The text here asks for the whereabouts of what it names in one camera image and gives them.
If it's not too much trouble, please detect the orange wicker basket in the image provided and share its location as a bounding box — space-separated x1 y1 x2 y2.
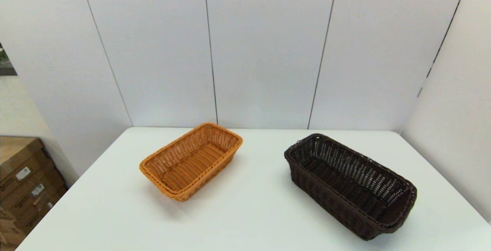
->
139 122 243 202

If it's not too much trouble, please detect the dark brown wicker basket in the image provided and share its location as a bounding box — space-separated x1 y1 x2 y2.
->
284 133 417 241

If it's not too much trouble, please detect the cardboard box with white label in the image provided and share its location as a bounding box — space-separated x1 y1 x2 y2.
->
15 186 69 234
0 168 64 217
0 136 54 200

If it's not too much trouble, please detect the plain cardboard box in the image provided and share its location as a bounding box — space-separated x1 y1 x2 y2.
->
0 207 27 251

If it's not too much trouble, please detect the dark framed wall picture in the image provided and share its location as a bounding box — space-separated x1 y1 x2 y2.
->
0 43 18 76

